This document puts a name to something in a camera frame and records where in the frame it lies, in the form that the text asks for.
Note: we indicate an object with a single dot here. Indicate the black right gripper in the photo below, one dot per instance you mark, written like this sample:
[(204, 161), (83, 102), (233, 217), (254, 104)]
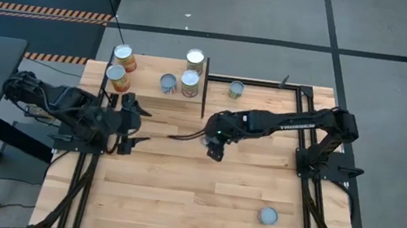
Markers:
[(221, 128)]

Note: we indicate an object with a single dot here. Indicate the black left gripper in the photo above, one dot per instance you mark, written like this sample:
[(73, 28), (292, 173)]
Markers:
[(128, 122)]

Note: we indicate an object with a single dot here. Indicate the orange label tin can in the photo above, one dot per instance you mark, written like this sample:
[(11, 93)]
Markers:
[(126, 59), (118, 78)]

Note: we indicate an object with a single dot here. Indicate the multicolour label tin can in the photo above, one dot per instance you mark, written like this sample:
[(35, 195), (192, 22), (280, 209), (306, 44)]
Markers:
[(195, 59), (190, 83)]

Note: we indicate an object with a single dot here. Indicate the blue striped label tin can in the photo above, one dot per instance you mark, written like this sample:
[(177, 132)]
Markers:
[(168, 83)]

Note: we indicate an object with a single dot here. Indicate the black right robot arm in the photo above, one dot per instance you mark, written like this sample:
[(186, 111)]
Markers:
[(296, 121)]

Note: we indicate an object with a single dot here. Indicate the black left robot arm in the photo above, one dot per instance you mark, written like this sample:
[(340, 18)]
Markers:
[(57, 98)]

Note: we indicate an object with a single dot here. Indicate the wooden shelf board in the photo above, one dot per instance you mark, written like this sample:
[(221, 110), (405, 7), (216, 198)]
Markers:
[(154, 69)]

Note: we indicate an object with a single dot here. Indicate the green label tin can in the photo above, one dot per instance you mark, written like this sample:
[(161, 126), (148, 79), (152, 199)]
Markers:
[(236, 89)]

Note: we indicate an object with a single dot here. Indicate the pink purple label tin can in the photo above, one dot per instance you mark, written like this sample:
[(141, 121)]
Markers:
[(268, 215)]

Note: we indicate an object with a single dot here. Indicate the black desk leg beam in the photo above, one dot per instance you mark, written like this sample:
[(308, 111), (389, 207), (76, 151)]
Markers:
[(17, 138)]

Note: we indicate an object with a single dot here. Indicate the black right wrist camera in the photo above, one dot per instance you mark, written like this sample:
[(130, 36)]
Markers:
[(216, 153)]

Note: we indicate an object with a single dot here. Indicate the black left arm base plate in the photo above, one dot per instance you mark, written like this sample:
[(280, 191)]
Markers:
[(67, 144)]

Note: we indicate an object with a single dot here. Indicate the black aluminium table frame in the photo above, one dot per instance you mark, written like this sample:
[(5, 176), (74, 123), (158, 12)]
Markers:
[(261, 84)]

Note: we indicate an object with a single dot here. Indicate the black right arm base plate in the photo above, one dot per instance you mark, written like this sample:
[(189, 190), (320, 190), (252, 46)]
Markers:
[(337, 161)]

